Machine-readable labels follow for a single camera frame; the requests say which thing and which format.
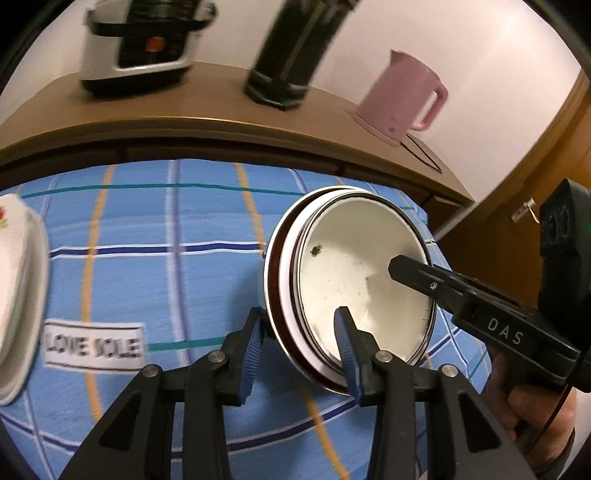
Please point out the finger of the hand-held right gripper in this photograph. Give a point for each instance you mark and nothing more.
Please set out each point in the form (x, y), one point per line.
(425, 277)

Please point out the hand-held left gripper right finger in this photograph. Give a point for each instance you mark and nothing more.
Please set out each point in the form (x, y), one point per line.
(346, 355)

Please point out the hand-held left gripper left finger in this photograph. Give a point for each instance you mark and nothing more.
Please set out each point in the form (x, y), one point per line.
(249, 360)

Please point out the cream enamel bowl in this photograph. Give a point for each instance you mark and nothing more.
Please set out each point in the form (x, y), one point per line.
(273, 295)

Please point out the white enamel bowl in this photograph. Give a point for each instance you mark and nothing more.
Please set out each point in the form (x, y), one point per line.
(351, 267)

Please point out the grey round plate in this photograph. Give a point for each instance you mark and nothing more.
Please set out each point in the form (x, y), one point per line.
(23, 369)

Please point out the large floral white plate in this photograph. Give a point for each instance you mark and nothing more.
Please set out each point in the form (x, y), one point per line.
(11, 277)

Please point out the person's right hand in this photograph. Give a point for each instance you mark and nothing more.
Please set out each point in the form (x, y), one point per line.
(503, 401)

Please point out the blue plaid tablecloth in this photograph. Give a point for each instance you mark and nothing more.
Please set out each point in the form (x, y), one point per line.
(161, 277)

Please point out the white cloth label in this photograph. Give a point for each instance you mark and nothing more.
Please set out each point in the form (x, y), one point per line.
(92, 346)

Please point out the pink electric kettle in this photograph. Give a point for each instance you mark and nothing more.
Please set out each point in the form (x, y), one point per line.
(397, 101)

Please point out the black thermos flask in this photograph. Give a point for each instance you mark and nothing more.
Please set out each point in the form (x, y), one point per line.
(286, 60)

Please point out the brown wooden cabinet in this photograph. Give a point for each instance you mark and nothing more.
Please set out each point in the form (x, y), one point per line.
(207, 97)

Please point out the white rice cooker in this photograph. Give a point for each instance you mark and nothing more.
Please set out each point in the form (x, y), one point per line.
(111, 50)

